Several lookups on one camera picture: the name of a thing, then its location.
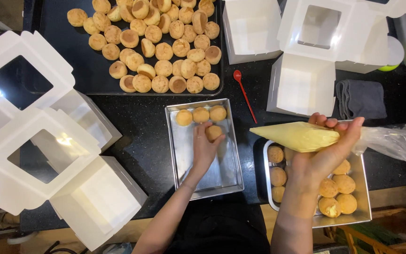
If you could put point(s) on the red plastic spoon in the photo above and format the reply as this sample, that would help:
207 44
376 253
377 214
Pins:
244 93

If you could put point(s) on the silver rectangular metal tray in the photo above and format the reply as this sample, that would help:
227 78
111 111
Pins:
220 169
363 197

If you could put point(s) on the white window cake box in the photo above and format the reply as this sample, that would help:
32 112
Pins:
5 46
97 201
303 88
250 31

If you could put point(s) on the person's right hand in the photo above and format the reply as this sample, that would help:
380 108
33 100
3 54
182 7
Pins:
308 165

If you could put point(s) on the white and black shoe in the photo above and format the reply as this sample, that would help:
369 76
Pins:
2 224

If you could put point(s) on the wooden rack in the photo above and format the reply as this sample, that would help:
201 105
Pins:
382 229

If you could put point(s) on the person's black clothing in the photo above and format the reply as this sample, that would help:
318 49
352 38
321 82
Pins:
220 229

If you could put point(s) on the grey folded cloth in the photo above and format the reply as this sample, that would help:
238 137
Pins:
361 98

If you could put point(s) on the golden cream puff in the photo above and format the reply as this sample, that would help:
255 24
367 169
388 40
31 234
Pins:
184 117
201 115
218 113
214 132

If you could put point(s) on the group of filled puffs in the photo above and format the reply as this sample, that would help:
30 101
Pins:
344 183

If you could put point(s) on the black baking sheet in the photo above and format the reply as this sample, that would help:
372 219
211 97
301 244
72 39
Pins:
83 67

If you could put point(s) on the green cup with white lid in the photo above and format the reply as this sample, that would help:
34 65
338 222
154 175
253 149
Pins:
396 53

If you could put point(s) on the person's left hand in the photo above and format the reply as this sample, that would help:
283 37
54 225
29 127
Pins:
203 151

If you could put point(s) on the pile of unfilled puff shells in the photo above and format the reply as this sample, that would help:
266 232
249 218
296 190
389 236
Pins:
164 49

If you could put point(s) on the clear piping bag yellow cream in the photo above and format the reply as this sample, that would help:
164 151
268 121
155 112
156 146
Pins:
294 137

